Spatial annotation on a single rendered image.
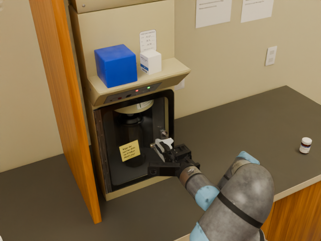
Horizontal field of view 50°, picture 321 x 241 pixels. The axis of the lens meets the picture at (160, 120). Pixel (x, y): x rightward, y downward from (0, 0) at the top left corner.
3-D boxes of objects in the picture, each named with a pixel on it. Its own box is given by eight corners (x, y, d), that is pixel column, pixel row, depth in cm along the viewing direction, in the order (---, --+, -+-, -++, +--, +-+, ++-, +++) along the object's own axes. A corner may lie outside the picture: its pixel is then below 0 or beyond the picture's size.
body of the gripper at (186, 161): (182, 157, 131) (200, 177, 122) (162, 165, 128) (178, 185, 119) (182, 141, 127) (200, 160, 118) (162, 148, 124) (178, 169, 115)
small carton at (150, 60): (140, 70, 115) (139, 52, 112) (153, 65, 117) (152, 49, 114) (148, 75, 112) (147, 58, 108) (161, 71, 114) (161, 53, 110)
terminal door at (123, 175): (107, 192, 140) (94, 108, 118) (173, 169, 151) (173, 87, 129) (107, 193, 140) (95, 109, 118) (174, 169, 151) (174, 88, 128)
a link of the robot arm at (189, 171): (184, 193, 116) (184, 176, 111) (177, 185, 119) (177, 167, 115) (203, 185, 119) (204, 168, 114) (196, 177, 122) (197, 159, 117)
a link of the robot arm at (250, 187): (251, 153, 73) (236, 145, 121) (220, 195, 74) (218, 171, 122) (298, 186, 71) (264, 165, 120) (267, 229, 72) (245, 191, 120)
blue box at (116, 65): (97, 75, 112) (93, 49, 107) (125, 69, 116) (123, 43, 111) (107, 89, 105) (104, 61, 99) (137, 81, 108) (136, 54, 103)
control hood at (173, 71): (90, 104, 117) (86, 77, 111) (175, 82, 129) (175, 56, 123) (101, 120, 108) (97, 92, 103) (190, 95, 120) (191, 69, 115)
